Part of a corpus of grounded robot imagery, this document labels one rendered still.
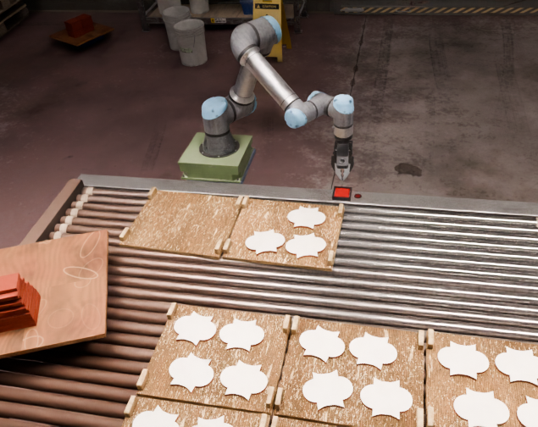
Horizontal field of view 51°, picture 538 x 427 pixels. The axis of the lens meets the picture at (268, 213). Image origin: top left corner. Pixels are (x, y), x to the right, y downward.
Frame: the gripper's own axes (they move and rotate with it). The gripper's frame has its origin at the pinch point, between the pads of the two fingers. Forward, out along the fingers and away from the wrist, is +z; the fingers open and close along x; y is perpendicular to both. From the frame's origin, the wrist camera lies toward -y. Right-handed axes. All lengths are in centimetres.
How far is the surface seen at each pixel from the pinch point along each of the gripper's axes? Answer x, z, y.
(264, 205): 30.6, 6.6, -11.9
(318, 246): 5.8, 5.6, -34.9
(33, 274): 100, -4, -69
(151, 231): 73, 7, -32
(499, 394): -51, 7, -89
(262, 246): 26.7, 5.6, -37.4
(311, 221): 10.2, 5.6, -21.4
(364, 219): -10.0, 8.7, -14.3
